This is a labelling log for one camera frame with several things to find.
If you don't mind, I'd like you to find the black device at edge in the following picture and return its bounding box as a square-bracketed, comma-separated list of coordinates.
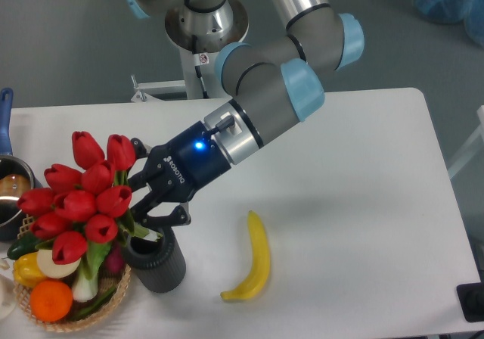
[456, 282, 483, 322]

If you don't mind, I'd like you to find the dark green bean pod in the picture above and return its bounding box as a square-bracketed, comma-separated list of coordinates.
[69, 286, 116, 322]

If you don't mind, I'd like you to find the yellow bell pepper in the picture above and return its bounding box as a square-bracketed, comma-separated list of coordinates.
[13, 252, 48, 288]

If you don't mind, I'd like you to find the purple red radish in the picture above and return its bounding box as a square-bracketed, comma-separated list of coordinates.
[104, 244, 125, 274]

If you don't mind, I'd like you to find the dark grey ribbed vase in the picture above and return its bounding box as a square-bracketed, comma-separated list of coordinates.
[121, 226, 186, 293]

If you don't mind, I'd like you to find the white round radish slice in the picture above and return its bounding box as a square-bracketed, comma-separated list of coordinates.
[36, 250, 81, 279]

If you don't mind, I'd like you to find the woven wicker basket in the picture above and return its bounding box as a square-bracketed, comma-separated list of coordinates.
[14, 216, 131, 334]

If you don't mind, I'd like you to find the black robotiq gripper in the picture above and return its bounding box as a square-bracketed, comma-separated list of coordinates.
[127, 122, 231, 229]

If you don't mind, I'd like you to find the red tulip bouquet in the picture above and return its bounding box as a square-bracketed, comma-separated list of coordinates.
[17, 132, 161, 264]

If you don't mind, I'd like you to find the white frame at right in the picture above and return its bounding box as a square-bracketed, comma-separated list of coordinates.
[447, 105, 483, 180]

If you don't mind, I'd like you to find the green cucumber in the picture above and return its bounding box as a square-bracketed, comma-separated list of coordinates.
[7, 232, 45, 260]

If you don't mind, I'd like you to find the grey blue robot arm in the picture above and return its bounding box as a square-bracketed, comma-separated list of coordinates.
[126, 0, 365, 229]

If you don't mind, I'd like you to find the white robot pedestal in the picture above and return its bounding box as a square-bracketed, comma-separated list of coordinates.
[130, 0, 250, 104]

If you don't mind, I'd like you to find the blue handled saucepan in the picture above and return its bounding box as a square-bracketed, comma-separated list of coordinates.
[1, 88, 42, 241]

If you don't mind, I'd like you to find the green bok choy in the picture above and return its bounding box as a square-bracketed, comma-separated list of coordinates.
[72, 241, 111, 303]

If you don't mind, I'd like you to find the white garlic piece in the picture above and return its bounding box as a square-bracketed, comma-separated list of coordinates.
[0, 258, 10, 270]

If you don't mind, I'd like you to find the yellow banana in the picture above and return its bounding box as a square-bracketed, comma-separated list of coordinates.
[220, 210, 271, 302]

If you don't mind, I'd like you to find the blue plastic bag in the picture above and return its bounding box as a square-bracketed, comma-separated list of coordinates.
[412, 0, 483, 46]

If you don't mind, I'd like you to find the orange fruit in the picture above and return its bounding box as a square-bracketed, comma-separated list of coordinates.
[29, 280, 73, 322]

